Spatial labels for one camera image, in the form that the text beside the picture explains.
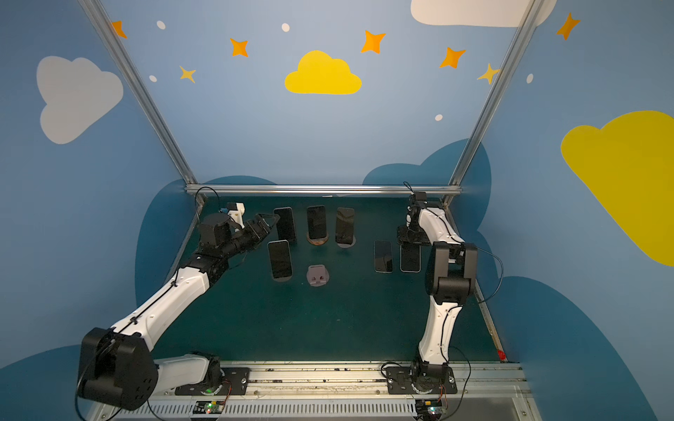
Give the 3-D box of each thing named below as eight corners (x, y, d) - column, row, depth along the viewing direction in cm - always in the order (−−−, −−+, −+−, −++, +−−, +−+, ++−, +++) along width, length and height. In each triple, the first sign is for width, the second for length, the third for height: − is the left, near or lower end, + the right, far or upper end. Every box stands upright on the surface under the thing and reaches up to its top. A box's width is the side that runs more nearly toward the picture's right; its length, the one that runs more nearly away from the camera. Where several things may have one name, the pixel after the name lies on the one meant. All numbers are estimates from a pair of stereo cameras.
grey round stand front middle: (309, 287, 96) (306, 273, 88) (309, 278, 98) (307, 264, 91) (328, 287, 96) (327, 273, 88) (328, 278, 99) (328, 264, 91)
